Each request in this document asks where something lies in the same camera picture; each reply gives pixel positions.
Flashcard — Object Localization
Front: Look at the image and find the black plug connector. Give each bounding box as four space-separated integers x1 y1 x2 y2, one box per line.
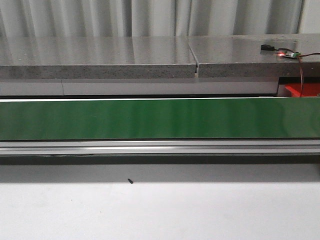
260 44 277 51

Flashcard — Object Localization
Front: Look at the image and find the aluminium conveyor frame rail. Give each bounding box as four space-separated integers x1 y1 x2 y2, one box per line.
0 139 320 156

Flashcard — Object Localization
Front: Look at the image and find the red plastic tray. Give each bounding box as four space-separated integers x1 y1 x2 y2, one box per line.
284 83 320 98

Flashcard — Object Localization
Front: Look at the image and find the white corrugated curtain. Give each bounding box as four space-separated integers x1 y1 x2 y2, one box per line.
0 0 320 37

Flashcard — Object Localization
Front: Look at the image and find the grey stone counter slab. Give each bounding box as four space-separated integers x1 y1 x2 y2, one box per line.
0 33 320 79

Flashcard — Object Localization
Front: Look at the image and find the green conveyor belt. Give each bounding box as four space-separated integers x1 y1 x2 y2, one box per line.
0 97 320 141

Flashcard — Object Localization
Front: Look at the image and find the small green circuit board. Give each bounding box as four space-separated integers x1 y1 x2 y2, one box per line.
277 50 301 60

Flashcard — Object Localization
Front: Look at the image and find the red black wire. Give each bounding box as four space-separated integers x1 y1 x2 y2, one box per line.
297 52 320 98

